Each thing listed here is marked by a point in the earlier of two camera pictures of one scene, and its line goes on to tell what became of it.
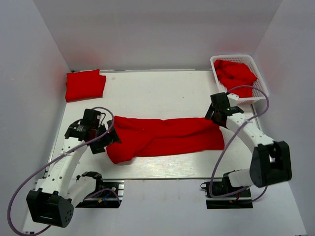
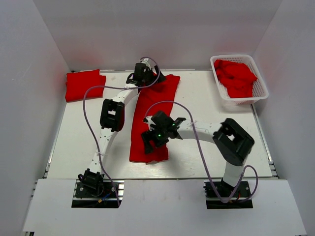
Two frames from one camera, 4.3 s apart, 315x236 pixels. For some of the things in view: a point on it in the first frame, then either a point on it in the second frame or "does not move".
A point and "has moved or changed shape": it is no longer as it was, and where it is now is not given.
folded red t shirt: (84, 84) does not move
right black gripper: (209, 114) to (148, 135)
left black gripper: (97, 147) to (158, 77)
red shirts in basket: (236, 78) does not move
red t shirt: (141, 137) has moved or changed shape
